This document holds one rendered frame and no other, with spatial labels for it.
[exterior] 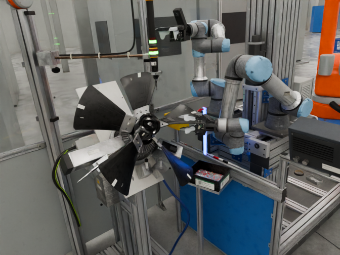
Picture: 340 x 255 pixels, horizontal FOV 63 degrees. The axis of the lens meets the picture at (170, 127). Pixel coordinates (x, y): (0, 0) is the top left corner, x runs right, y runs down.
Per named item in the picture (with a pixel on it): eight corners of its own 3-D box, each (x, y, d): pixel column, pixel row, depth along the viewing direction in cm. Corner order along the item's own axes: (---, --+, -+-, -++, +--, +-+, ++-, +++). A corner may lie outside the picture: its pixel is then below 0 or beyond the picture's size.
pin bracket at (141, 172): (135, 169, 156) (140, 164, 149) (143, 167, 159) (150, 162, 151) (138, 179, 154) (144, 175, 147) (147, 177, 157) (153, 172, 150)
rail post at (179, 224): (176, 230, 238) (171, 149, 209) (180, 228, 241) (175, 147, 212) (179, 232, 235) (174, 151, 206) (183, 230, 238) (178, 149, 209)
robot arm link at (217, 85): (227, 98, 201) (227, 80, 196) (208, 99, 202) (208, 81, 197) (226, 94, 212) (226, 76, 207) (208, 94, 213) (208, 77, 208)
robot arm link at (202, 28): (209, 36, 161) (208, 20, 158) (198, 38, 154) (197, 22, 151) (198, 36, 166) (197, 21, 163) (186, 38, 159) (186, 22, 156)
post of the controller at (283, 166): (276, 187, 143) (280, 153, 136) (280, 185, 145) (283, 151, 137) (282, 189, 141) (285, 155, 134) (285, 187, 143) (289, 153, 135)
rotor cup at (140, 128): (135, 149, 143) (144, 140, 133) (123, 125, 146) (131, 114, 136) (157, 140, 152) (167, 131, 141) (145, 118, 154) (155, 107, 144)
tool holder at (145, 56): (142, 75, 138) (140, 55, 134) (147, 72, 144) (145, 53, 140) (159, 75, 135) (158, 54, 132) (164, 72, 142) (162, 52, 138)
